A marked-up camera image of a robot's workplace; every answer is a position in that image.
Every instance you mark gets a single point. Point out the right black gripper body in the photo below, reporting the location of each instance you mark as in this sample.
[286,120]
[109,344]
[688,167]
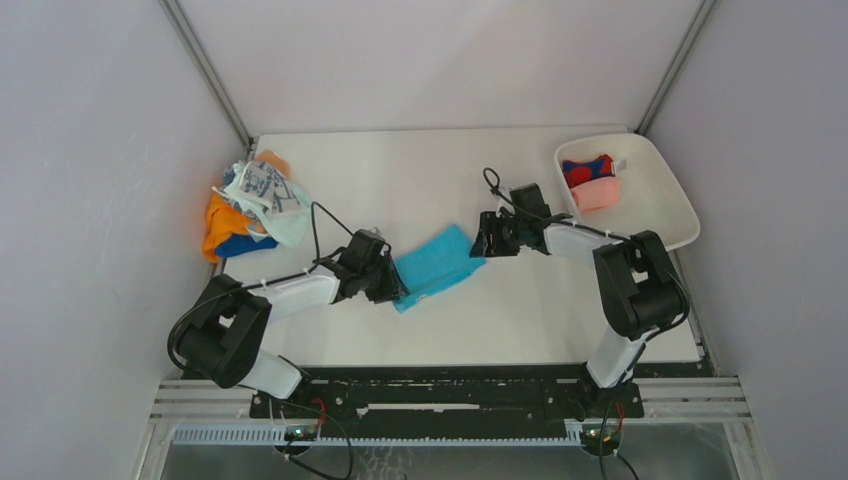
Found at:
[513,226]

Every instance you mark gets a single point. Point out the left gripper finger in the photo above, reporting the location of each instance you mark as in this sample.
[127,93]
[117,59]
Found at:
[379,296]
[394,283]

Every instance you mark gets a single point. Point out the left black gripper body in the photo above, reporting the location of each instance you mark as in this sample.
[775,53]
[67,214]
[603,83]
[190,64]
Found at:
[375,277]

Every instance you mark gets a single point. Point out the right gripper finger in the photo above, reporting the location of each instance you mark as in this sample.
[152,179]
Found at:
[486,250]
[486,229]

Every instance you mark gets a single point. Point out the bright blue towel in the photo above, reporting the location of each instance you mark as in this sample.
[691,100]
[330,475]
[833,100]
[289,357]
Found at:
[439,264]

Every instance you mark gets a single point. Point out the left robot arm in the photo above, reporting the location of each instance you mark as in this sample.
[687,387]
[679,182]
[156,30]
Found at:
[220,337]

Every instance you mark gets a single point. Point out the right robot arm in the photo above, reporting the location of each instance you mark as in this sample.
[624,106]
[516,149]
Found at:
[641,294]

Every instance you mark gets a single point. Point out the mint green towel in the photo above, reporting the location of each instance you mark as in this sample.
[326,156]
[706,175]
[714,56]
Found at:
[287,228]

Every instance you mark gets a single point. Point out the red blue rolled towel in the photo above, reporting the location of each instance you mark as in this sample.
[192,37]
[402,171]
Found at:
[577,173]

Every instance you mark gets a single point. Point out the pink rolled towel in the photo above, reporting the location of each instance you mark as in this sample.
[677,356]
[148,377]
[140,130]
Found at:
[597,194]

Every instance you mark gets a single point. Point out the dark blue towel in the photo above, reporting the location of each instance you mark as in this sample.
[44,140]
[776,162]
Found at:
[237,245]

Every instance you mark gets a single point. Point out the orange towel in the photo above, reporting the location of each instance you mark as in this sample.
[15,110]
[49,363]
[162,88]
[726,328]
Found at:
[222,220]

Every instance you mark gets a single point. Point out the white plastic tray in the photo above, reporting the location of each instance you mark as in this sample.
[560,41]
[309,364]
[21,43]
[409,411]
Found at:
[651,197]

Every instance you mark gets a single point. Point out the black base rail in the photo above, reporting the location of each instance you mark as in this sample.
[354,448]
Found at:
[521,402]

